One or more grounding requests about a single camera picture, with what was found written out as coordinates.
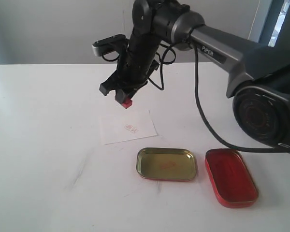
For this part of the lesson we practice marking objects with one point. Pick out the red plastic stamp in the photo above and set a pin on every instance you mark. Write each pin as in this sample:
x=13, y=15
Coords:
x=127, y=103

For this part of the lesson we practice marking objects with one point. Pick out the grey cabinet doors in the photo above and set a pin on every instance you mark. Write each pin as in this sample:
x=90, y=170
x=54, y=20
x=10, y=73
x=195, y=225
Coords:
x=63, y=31

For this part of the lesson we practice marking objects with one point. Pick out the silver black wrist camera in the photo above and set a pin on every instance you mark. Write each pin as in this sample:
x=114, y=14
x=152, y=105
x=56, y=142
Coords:
x=108, y=45

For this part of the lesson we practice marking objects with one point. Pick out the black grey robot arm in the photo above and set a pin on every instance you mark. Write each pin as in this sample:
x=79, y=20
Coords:
x=259, y=75

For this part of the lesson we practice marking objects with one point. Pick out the white paper sheet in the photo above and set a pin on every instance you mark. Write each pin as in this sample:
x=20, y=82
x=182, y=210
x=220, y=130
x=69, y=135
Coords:
x=122, y=127

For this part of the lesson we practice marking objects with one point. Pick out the red ink pad tin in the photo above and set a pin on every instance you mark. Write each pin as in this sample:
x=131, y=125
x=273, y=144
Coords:
x=230, y=178

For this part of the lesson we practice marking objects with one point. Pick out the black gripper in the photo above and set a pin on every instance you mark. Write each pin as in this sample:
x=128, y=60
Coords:
x=128, y=78

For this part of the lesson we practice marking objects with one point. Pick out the gold tin lid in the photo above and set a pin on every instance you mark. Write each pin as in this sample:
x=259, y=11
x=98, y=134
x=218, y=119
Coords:
x=166, y=164

